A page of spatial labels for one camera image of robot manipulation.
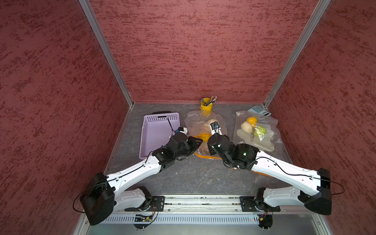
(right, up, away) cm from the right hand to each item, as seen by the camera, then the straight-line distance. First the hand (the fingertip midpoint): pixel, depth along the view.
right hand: (212, 141), depth 73 cm
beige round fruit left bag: (+5, +9, +37) cm, 39 cm away
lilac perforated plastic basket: (-36, +2, +31) cm, 48 cm away
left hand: (-4, -2, +2) cm, 5 cm away
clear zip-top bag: (+27, +1, +30) cm, 40 cm away
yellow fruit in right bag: (+34, +10, +30) cm, 46 cm away
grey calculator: (+43, +18, +41) cm, 62 cm away
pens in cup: (+4, +25, +27) cm, 37 cm away
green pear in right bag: (+36, +2, +24) cm, 44 cm away
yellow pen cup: (0, +18, +35) cm, 40 cm away
